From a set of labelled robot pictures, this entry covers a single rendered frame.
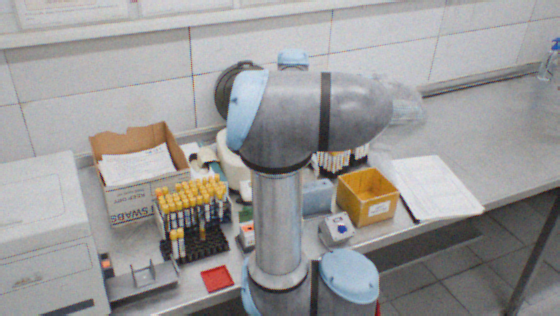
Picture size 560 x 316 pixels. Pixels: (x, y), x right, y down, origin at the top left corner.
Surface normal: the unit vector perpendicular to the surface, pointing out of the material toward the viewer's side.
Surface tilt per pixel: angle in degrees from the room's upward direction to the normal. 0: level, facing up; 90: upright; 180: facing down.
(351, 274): 6
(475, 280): 0
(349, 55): 90
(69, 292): 90
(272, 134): 89
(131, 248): 0
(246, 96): 44
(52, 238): 89
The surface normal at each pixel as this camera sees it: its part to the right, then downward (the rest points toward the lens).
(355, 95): 0.36, -0.30
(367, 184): 0.41, 0.53
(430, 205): 0.03, -0.82
